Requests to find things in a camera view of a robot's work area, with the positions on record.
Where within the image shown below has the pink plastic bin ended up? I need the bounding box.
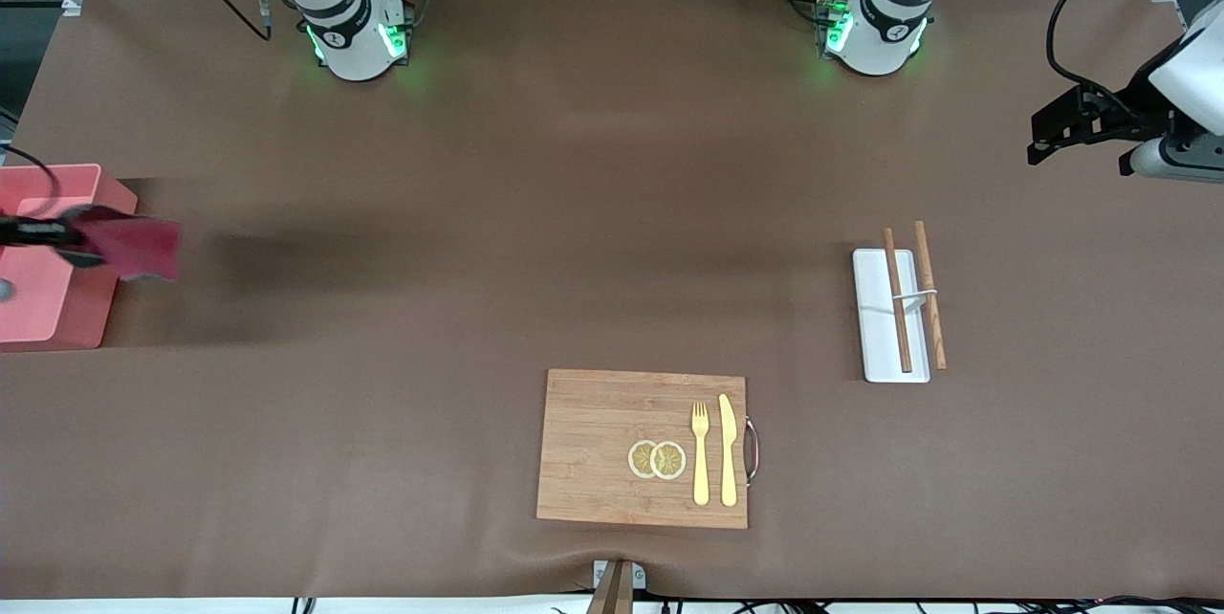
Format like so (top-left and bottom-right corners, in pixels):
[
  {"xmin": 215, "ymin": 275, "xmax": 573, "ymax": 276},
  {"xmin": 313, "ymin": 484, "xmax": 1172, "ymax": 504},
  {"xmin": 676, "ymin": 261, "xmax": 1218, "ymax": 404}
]
[{"xmin": 0, "ymin": 164, "xmax": 140, "ymax": 351}]

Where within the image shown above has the white chopstick tray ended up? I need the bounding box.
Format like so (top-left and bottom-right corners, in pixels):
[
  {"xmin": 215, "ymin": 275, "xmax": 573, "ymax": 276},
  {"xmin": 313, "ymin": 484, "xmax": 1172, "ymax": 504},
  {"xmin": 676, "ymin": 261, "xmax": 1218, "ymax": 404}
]
[{"xmin": 852, "ymin": 248, "xmax": 940, "ymax": 384}]

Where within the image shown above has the yellow knife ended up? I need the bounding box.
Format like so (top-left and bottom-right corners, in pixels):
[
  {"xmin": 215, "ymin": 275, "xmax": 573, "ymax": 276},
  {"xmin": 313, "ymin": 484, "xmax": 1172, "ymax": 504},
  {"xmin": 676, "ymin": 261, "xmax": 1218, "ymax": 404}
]
[{"xmin": 718, "ymin": 393, "xmax": 740, "ymax": 508}]

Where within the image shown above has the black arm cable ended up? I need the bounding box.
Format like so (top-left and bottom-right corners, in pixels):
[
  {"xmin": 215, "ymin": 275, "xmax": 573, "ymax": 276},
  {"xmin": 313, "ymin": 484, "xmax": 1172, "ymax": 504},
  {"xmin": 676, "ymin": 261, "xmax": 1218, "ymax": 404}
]
[
  {"xmin": 1046, "ymin": 0, "xmax": 1187, "ymax": 113},
  {"xmin": 0, "ymin": 0, "xmax": 275, "ymax": 213}
]

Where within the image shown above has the yellow fork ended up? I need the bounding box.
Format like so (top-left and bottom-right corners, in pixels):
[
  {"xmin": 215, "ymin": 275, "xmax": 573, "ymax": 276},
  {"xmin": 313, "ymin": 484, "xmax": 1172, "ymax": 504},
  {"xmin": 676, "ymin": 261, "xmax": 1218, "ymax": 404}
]
[{"xmin": 690, "ymin": 401, "xmax": 711, "ymax": 507}]

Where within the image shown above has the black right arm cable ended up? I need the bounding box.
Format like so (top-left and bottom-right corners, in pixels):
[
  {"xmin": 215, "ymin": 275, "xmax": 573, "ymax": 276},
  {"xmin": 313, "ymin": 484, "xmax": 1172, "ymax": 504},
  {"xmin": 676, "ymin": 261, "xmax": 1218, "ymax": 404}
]
[{"xmin": 0, "ymin": 0, "xmax": 275, "ymax": 213}]

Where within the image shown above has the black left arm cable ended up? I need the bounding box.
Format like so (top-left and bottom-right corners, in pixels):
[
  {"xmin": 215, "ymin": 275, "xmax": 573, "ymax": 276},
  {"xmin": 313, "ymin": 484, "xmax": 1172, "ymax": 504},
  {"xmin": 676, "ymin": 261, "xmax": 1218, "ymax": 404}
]
[{"xmin": 1046, "ymin": 0, "xmax": 1187, "ymax": 113}]

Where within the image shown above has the metal table bracket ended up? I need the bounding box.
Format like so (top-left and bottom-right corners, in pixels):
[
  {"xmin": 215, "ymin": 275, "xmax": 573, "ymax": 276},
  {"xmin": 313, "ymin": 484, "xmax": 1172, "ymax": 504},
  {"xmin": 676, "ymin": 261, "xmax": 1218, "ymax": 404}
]
[{"xmin": 585, "ymin": 559, "xmax": 648, "ymax": 614}]

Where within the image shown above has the wooden cutting board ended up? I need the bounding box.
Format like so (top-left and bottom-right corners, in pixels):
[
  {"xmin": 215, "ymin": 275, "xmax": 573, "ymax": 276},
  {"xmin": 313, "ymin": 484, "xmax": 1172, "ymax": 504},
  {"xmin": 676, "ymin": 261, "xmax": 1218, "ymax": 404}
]
[{"xmin": 535, "ymin": 368, "xmax": 762, "ymax": 531}]

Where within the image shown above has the red and grey cloth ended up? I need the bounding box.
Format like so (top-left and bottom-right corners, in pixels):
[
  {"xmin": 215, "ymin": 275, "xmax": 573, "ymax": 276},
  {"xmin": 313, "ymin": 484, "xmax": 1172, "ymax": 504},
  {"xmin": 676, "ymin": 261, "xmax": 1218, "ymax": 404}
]
[{"xmin": 71, "ymin": 205, "xmax": 184, "ymax": 284}]

